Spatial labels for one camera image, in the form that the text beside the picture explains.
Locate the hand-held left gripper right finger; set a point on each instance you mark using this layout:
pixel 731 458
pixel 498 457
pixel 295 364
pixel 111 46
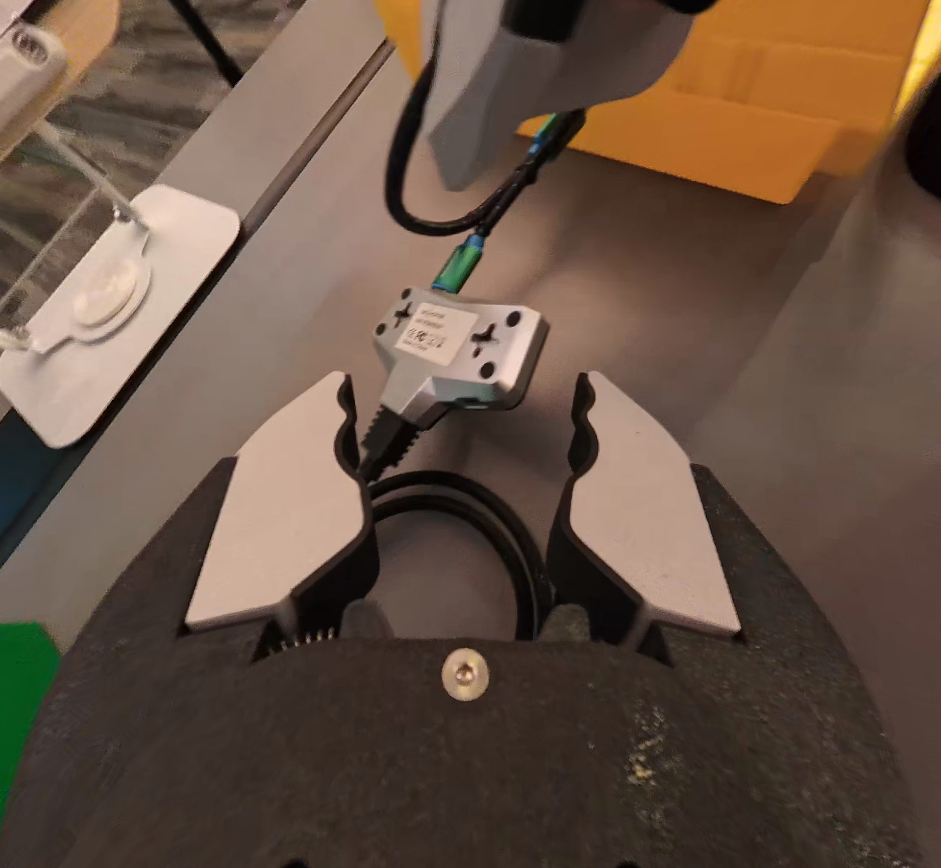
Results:
pixel 655 516

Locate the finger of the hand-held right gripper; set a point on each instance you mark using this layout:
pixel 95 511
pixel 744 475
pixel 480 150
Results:
pixel 574 67
pixel 471 16

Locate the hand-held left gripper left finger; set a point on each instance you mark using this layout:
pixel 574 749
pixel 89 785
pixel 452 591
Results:
pixel 280 516

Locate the yellow plastic bin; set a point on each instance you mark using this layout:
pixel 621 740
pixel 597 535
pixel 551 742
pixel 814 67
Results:
pixel 765 75

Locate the green plastic bin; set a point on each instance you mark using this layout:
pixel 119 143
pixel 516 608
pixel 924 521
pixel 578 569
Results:
pixel 22 699

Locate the white stand base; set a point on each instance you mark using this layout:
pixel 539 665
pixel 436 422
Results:
pixel 103 310

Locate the instruction sheet on stand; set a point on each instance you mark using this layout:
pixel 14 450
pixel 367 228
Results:
pixel 59 45

